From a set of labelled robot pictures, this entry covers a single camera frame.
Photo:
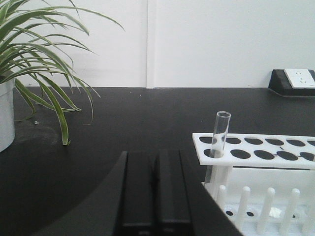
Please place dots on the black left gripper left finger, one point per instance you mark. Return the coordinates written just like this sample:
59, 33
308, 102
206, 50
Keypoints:
136, 202

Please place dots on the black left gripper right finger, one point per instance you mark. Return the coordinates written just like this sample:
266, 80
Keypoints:
172, 208

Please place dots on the black and white power socket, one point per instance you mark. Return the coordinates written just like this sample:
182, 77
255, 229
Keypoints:
293, 82

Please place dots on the white plant pot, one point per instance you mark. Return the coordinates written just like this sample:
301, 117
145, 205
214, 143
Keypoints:
7, 129

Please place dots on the white test tube rack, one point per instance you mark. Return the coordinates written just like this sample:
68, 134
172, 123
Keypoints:
264, 184

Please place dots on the clear glass test tube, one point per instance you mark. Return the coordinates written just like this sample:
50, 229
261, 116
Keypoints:
218, 141

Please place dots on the green spider plant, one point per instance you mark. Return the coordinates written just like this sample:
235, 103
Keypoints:
30, 59

